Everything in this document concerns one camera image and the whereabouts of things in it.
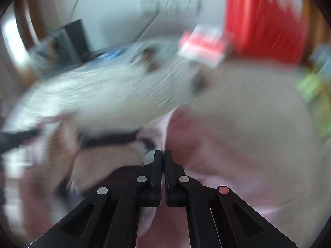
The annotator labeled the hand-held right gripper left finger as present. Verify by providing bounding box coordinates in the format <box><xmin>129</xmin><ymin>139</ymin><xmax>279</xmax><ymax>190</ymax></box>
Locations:
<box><xmin>28</xmin><ymin>149</ymin><xmax>162</xmax><ymax>248</ymax></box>

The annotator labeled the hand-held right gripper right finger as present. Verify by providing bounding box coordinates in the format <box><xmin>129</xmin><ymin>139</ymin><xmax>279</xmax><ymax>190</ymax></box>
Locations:
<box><xmin>165</xmin><ymin>150</ymin><xmax>298</xmax><ymax>248</ymax></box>

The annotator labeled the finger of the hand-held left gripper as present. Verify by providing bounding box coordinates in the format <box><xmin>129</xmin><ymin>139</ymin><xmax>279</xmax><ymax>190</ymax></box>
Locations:
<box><xmin>79</xmin><ymin>130</ymin><xmax>141</xmax><ymax>149</ymax></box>

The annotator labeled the pink garment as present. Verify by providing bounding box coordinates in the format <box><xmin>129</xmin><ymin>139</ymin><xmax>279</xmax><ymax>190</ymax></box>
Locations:
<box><xmin>26</xmin><ymin>108</ymin><xmax>285</xmax><ymax>248</ymax></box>

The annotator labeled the white lace tablecloth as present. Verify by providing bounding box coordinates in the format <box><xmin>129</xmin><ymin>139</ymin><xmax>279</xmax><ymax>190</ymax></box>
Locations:
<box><xmin>5</xmin><ymin>39</ymin><xmax>321</xmax><ymax>212</ymax></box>

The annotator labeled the blue printed leaflet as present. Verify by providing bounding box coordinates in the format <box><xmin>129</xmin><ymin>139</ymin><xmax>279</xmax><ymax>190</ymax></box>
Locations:
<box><xmin>97</xmin><ymin>47</ymin><xmax>131</xmax><ymax>60</ymax></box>

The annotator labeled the black and grey box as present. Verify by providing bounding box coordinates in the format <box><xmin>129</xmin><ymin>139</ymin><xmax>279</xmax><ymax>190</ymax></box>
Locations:
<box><xmin>30</xmin><ymin>31</ymin><xmax>78</xmax><ymax>71</ymax></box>

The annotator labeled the red and white tissue pack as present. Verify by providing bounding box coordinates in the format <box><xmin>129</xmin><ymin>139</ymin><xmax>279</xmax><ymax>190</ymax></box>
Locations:
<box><xmin>178</xmin><ymin>24</ymin><xmax>235</xmax><ymax>69</ymax></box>

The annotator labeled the light green garment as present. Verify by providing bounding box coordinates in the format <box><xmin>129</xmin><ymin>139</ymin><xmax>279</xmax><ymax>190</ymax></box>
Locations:
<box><xmin>297</xmin><ymin>70</ymin><xmax>331</xmax><ymax>136</ymax></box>

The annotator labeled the red plastic case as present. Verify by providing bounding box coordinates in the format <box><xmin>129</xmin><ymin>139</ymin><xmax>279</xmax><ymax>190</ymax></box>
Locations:
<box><xmin>224</xmin><ymin>0</ymin><xmax>310</xmax><ymax>64</ymax></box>

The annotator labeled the wooden bed frame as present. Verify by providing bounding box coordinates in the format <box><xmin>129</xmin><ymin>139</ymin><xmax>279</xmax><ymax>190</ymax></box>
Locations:
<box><xmin>14</xmin><ymin>0</ymin><xmax>45</xmax><ymax>51</ymax></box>

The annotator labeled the white wall socket panel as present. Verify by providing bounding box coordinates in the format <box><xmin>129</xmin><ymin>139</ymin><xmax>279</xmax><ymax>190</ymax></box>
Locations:
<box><xmin>140</xmin><ymin>0</ymin><xmax>203</xmax><ymax>19</ymax></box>

